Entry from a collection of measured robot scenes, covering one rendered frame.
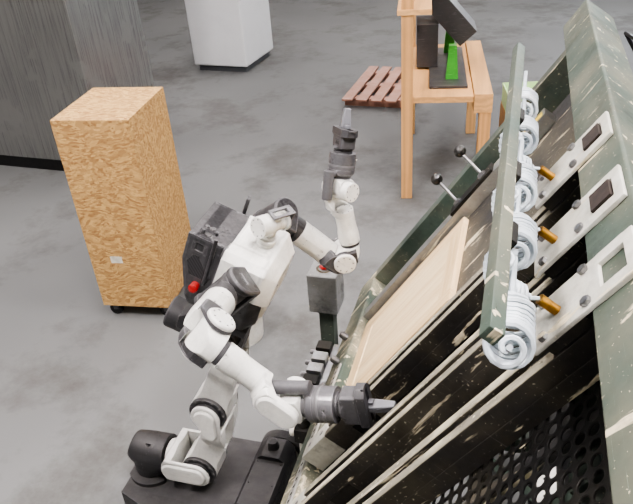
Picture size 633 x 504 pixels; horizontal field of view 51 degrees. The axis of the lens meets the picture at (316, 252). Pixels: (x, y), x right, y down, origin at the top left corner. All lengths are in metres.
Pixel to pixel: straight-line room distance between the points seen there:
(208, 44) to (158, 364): 5.34
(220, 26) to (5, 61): 2.95
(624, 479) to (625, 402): 0.09
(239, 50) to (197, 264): 6.35
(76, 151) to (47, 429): 1.40
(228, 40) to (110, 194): 4.83
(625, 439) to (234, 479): 2.31
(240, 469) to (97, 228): 1.63
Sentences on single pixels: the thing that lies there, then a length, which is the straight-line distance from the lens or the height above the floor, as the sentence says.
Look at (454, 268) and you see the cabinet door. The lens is 1.86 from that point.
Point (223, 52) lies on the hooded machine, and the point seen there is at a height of 0.24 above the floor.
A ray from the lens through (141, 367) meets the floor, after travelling 3.79.
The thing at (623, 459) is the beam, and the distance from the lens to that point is 0.73.
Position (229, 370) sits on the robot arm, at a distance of 1.60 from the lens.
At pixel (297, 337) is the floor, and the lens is 3.78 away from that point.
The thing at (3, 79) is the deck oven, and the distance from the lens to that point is 6.28.
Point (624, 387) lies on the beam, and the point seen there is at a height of 1.87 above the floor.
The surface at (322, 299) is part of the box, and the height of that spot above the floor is 0.82.
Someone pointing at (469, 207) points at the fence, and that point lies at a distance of 2.11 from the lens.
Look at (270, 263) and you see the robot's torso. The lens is 1.98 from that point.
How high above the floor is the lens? 2.39
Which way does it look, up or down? 32 degrees down
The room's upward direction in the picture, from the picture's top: 5 degrees counter-clockwise
